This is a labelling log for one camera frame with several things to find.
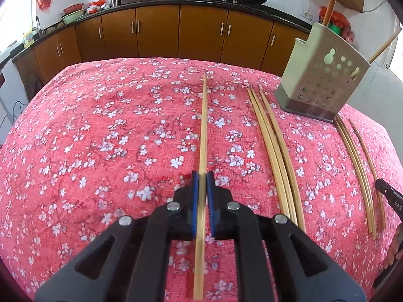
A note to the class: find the person's right hand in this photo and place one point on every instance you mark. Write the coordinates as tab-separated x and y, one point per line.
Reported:
397	248

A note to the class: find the green basin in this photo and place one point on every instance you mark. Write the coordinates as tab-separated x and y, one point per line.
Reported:
73	17

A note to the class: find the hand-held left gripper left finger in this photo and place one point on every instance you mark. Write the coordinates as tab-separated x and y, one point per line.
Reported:
195	195

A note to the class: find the red basin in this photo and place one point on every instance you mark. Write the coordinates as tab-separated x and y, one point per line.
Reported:
73	8

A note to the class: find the wooden lower kitchen cabinets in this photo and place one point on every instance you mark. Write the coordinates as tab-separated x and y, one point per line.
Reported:
157	31

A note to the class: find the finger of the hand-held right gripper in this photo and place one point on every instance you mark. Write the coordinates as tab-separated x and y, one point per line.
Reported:
393	198

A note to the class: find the perforated plastic chopstick holder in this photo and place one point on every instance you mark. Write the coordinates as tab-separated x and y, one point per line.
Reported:
314	69

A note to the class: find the side wall window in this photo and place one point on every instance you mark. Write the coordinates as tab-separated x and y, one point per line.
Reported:
397	56

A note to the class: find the bamboo chopstick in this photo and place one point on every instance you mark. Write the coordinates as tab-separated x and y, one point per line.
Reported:
384	45
267	138
355	163
360	163
330	0
275	144
283	144
203	125
368	157

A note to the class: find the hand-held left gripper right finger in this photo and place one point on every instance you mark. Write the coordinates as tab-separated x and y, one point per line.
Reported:
211	195

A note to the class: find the metal faucet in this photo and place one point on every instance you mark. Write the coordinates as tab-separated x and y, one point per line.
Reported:
38	26

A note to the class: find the wall socket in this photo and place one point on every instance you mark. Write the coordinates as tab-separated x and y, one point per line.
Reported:
308	15

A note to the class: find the red floral tablecloth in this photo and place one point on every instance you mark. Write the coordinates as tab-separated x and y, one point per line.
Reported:
110	132

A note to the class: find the yellow detergent bottle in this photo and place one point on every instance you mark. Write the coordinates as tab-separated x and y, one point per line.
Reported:
29	39

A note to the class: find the red and white plastic bags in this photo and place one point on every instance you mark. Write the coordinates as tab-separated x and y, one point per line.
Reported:
97	5

